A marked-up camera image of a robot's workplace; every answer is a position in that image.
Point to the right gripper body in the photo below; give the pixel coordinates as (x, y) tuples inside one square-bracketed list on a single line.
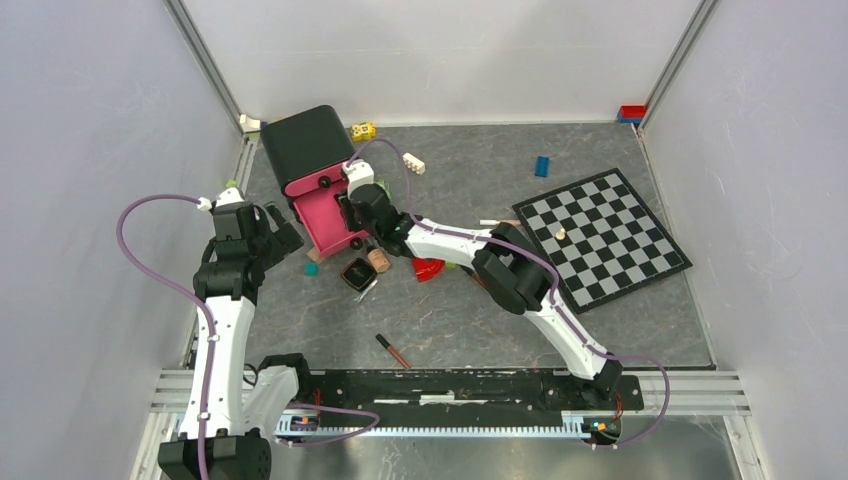
[(351, 219)]

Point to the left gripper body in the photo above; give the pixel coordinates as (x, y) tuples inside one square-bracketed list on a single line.
[(284, 240)]

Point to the black pink drawer organizer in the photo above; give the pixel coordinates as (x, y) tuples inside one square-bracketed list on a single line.
[(306, 152)]

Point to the pink white lip gloss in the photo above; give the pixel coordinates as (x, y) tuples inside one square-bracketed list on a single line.
[(494, 223)]

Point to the brown lip gloss tube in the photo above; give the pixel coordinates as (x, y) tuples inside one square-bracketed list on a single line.
[(392, 351)]

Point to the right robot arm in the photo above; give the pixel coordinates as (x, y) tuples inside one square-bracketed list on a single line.
[(516, 278)]

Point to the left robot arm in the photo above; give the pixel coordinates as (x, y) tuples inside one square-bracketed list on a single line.
[(225, 433)]

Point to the green number blocks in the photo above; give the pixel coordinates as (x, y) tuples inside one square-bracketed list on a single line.
[(384, 186)]

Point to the wooden cube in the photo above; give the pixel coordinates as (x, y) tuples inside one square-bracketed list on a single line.
[(314, 256)]

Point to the teal cube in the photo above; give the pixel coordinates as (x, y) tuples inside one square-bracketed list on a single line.
[(311, 269)]

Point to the foundation bottle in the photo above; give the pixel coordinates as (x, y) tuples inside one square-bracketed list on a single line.
[(378, 259)]

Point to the white lego brick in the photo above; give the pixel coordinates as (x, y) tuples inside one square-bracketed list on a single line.
[(414, 164)]

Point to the black compact case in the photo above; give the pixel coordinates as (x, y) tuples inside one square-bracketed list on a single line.
[(359, 274)]

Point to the yellow toy block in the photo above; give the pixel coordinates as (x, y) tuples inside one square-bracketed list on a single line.
[(363, 131)]

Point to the red D-shaped toy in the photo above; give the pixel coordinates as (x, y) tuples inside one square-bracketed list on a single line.
[(425, 269)]

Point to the silver tweezers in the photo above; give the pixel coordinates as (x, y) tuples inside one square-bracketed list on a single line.
[(359, 298)]

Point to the white toy block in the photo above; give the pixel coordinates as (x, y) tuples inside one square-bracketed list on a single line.
[(249, 125)]

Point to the blue lego brick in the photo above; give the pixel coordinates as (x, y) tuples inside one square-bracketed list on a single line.
[(541, 168)]

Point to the black white chessboard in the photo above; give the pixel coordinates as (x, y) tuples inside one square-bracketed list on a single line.
[(614, 243)]

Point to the red blue corner blocks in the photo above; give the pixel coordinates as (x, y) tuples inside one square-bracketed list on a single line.
[(631, 114)]

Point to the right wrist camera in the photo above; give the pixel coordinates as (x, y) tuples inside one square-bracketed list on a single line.
[(358, 173)]

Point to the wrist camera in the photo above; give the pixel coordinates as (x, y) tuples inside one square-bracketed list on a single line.
[(358, 173), (231, 195)]

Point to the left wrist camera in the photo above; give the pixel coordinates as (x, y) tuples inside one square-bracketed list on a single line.
[(231, 195)]

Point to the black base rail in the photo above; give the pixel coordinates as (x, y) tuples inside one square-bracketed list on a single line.
[(452, 399)]

